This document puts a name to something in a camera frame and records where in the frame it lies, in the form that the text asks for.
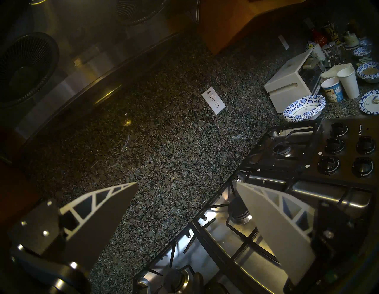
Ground stainless gas cooktop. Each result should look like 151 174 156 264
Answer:
132 116 379 294

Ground white toaster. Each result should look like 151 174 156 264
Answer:
264 49 326 114

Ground floral white mug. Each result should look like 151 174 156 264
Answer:
306 41 326 61

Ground red ceramic vessel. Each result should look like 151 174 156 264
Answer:
314 30 327 48

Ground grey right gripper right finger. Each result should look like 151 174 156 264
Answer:
236 181 364 286

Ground stainless range hood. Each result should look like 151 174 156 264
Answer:
0 0 202 154

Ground blue patterned paper plate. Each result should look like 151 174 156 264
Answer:
359 90 379 115

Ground dark wooden corner cabinet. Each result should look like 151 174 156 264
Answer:
197 0 308 55

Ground stack of blue patterned bowls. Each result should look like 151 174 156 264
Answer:
283 95 326 122

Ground small printed food tub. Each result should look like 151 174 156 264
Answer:
321 77 344 103

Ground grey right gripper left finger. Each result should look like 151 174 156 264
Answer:
8 182 139 271

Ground blue patterned bowl with food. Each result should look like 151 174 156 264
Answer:
356 62 379 83

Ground cream paper napkin stack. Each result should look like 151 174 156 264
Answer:
320 63 353 79

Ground patterned ceramic mug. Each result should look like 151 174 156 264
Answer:
323 22 338 42

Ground plain white paper cup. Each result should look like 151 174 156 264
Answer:
337 67 360 99

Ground white wall outlet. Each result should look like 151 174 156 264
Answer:
201 87 226 115

